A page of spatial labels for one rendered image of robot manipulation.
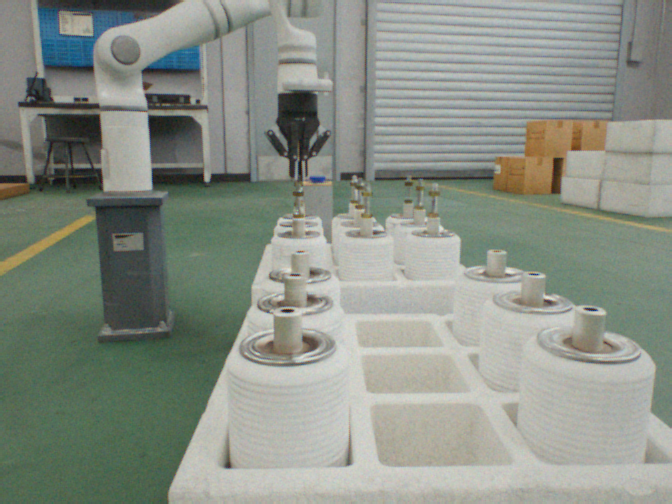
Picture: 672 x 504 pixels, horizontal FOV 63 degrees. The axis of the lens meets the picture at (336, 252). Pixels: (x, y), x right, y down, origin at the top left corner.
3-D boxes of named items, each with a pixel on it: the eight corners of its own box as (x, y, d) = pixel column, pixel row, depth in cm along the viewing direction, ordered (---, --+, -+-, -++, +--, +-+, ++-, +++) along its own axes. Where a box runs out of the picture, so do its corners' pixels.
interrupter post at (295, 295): (282, 311, 54) (281, 278, 53) (284, 304, 56) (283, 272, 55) (307, 311, 54) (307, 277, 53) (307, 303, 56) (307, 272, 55)
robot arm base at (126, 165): (102, 197, 112) (95, 110, 109) (111, 193, 121) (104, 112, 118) (150, 196, 114) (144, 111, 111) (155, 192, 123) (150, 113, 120)
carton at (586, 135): (606, 157, 463) (610, 120, 457) (580, 157, 459) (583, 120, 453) (585, 156, 492) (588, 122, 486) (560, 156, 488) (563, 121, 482)
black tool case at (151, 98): (144, 106, 542) (143, 95, 540) (188, 107, 556) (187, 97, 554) (145, 104, 511) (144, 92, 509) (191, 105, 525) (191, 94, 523)
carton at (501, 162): (522, 188, 515) (524, 156, 509) (536, 190, 492) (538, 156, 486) (492, 189, 510) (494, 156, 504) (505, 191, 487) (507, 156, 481)
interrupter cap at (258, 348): (231, 371, 39) (231, 362, 39) (246, 335, 47) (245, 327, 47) (337, 370, 40) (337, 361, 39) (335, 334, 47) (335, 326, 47)
